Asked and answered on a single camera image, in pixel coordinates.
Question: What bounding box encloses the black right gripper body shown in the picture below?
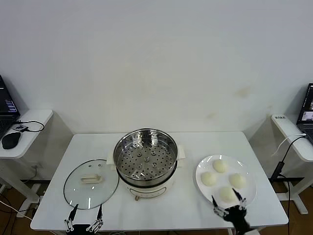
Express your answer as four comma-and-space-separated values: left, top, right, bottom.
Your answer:
224, 205, 250, 231

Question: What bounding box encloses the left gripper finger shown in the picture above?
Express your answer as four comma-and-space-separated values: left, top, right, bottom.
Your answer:
64, 204, 79, 232
86, 204, 105, 233

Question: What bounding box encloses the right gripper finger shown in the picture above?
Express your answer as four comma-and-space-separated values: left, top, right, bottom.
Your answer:
231, 188, 247, 212
211, 195, 229, 218

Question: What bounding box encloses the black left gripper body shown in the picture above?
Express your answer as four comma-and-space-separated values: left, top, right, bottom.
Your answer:
72, 224, 91, 235

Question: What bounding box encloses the white steamed baozi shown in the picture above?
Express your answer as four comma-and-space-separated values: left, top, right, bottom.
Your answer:
229, 173, 247, 189
200, 171, 218, 187
219, 186, 237, 204
212, 159, 228, 174

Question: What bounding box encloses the round glass pot lid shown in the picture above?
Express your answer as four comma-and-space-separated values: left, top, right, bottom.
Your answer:
63, 159, 120, 211

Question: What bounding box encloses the stainless steel steamer basket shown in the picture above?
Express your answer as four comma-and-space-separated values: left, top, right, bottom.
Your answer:
113, 127, 179, 182

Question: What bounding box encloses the white round plate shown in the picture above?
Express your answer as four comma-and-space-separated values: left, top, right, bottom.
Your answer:
195, 154, 258, 211

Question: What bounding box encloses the cream electric cooker pot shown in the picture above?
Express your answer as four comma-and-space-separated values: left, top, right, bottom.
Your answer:
107, 144, 186, 202

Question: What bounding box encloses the black computer mouse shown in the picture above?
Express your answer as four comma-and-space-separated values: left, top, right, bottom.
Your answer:
1, 132, 22, 149

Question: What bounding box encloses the white side desk with mouse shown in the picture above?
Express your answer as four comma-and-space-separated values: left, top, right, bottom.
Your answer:
0, 109, 54, 218

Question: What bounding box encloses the black laptop with video windows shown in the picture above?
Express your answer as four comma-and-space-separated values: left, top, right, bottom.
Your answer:
296, 82, 313, 144

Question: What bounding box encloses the black laptop with dark screen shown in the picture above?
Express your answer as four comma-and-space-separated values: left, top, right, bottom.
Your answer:
0, 74, 21, 140

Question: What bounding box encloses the black cable with inline adapter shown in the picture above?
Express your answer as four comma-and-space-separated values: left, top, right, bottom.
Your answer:
268, 136, 309, 235

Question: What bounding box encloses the white floor cable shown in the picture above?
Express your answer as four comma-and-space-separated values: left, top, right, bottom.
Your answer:
0, 200, 34, 220

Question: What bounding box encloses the thin black looped desk cable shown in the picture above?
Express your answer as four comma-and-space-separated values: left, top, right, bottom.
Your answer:
13, 119, 45, 133

